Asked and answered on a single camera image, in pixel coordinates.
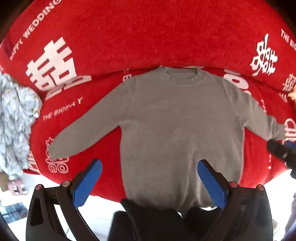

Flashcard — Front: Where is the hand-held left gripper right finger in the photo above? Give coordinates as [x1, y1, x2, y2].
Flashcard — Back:
[197, 159, 274, 241]

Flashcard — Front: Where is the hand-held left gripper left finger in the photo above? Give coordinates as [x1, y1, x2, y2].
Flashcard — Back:
[26, 159, 103, 241]

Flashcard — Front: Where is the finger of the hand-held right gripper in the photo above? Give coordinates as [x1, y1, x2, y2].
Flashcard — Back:
[284, 141, 296, 167]
[267, 139, 289, 161]

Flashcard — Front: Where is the grey knit sweater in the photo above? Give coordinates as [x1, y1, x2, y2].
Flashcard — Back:
[47, 65, 287, 215]

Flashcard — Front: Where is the pink plastic stool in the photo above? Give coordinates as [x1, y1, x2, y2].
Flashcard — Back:
[8, 178, 27, 196]

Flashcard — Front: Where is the cardboard box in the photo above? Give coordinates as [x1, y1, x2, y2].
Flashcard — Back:
[0, 173, 10, 192]

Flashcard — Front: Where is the floral patterned cloth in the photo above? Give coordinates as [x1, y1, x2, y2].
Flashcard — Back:
[0, 73, 43, 180]

